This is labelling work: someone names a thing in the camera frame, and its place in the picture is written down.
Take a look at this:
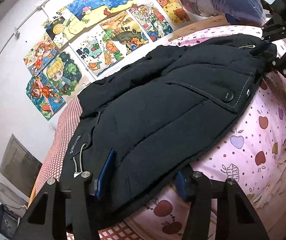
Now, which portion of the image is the black puffer jacket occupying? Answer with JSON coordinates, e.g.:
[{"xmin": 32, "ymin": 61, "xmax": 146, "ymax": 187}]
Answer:
[{"xmin": 59, "ymin": 34, "xmax": 278, "ymax": 230}]

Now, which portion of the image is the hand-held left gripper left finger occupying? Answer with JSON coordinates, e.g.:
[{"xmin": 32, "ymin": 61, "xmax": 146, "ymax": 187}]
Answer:
[{"xmin": 21, "ymin": 149, "xmax": 116, "ymax": 240}]

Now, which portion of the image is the pink apple print quilt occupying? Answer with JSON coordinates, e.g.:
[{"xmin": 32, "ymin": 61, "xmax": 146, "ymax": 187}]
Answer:
[{"xmin": 123, "ymin": 24, "xmax": 286, "ymax": 240}]

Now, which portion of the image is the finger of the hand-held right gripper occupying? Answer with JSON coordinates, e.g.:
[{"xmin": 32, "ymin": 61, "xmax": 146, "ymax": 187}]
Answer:
[
  {"xmin": 226, "ymin": 13, "xmax": 286, "ymax": 42},
  {"xmin": 251, "ymin": 41, "xmax": 286, "ymax": 67}
]

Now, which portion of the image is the orange dress girl drawing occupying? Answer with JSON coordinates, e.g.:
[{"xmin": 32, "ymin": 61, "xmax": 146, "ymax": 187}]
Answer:
[{"xmin": 23, "ymin": 33, "xmax": 60, "ymax": 77}]

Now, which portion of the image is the city buildings drawing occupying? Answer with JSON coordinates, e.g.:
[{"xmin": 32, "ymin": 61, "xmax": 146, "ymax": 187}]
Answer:
[{"xmin": 127, "ymin": 2, "xmax": 175, "ymax": 43}]

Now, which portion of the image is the flying girl drawing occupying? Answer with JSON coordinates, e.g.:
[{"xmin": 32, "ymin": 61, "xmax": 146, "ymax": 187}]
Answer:
[{"xmin": 25, "ymin": 73, "xmax": 67, "ymax": 121}]

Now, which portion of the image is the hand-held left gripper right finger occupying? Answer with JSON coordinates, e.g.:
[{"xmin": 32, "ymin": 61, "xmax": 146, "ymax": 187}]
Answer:
[{"xmin": 175, "ymin": 171, "xmax": 271, "ymax": 240}]

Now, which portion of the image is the red checked blanket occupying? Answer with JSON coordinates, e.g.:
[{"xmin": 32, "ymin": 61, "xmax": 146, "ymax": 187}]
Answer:
[{"xmin": 34, "ymin": 96, "xmax": 140, "ymax": 240}]

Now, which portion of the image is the blond figure drawing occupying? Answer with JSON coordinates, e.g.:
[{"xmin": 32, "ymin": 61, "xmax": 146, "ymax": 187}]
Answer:
[{"xmin": 45, "ymin": 51, "xmax": 86, "ymax": 103}]

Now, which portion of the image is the orange slices turtle drawing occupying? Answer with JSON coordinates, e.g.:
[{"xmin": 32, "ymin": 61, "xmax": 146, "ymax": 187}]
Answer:
[{"xmin": 69, "ymin": 24, "xmax": 125, "ymax": 77}]

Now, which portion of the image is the grey wall panel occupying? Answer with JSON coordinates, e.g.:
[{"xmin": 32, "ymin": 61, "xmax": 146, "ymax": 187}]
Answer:
[{"xmin": 0, "ymin": 133, "xmax": 44, "ymax": 198}]

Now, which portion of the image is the grey electric fan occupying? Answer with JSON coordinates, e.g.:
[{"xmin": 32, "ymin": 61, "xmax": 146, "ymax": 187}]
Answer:
[{"xmin": 0, "ymin": 181, "xmax": 30, "ymax": 216}]

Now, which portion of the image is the yellow bear drawing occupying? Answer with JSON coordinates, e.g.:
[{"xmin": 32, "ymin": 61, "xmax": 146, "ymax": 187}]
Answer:
[{"xmin": 154, "ymin": 0, "xmax": 191, "ymax": 26}]

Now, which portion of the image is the pineapple drawing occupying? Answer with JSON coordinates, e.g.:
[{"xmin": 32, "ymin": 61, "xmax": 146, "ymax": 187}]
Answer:
[{"xmin": 42, "ymin": 6, "xmax": 84, "ymax": 48}]

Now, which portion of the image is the dinosaur landscape drawing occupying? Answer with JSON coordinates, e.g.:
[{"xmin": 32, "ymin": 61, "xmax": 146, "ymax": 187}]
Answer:
[{"xmin": 99, "ymin": 11, "xmax": 150, "ymax": 56}]

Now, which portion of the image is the fish seabed drawing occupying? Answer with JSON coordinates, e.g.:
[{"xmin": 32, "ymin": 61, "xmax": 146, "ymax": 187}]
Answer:
[{"xmin": 66, "ymin": 0, "xmax": 109, "ymax": 22}]

